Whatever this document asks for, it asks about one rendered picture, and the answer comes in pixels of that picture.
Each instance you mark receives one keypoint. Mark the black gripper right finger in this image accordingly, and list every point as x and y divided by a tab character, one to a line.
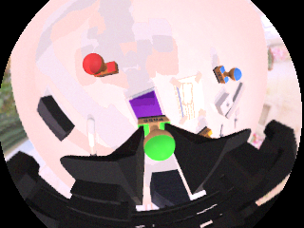
199	156

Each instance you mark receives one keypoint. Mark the red rubber stamp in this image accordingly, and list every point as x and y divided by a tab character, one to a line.
93	64

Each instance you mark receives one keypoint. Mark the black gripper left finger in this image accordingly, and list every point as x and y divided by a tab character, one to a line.
124	166

